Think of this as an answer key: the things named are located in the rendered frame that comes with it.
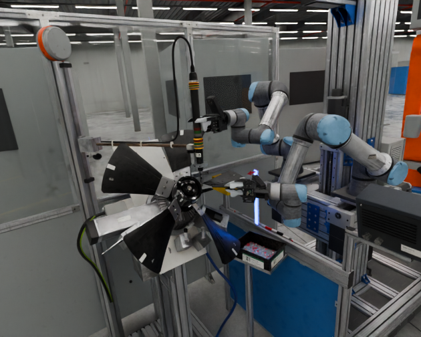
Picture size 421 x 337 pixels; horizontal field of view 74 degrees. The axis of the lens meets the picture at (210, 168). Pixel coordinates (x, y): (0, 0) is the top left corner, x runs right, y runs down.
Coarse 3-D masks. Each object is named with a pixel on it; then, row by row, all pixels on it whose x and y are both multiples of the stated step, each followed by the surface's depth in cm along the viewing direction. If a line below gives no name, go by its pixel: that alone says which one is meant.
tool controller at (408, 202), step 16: (368, 192) 100; (384, 192) 97; (400, 192) 95; (368, 208) 97; (384, 208) 92; (400, 208) 89; (416, 208) 87; (368, 224) 100; (384, 224) 94; (400, 224) 89; (416, 224) 85; (368, 240) 104; (384, 240) 98; (400, 240) 93; (416, 240) 88; (416, 256) 91
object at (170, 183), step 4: (160, 180) 121; (164, 180) 122; (168, 180) 122; (172, 180) 123; (160, 184) 122; (164, 184) 123; (168, 184) 123; (172, 184) 123; (160, 188) 123; (168, 188) 123; (156, 192) 123; (160, 192) 124; (164, 192) 124; (168, 192) 124; (164, 196) 125; (168, 196) 125
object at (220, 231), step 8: (208, 216) 127; (208, 224) 119; (216, 224) 128; (216, 232) 119; (224, 232) 127; (216, 240) 115; (224, 240) 120; (232, 240) 127; (224, 248) 116; (232, 248) 121; (224, 256) 113; (232, 256) 117
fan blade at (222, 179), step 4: (228, 172) 149; (232, 172) 149; (220, 176) 144; (224, 176) 144; (228, 176) 144; (232, 176) 144; (236, 176) 144; (240, 176) 145; (212, 180) 139; (216, 180) 138; (220, 180) 138; (224, 180) 138; (228, 180) 138; (232, 180) 138; (208, 184) 132; (212, 184) 130; (216, 184) 131; (220, 184) 132; (224, 184) 132; (236, 188) 131; (240, 188) 132
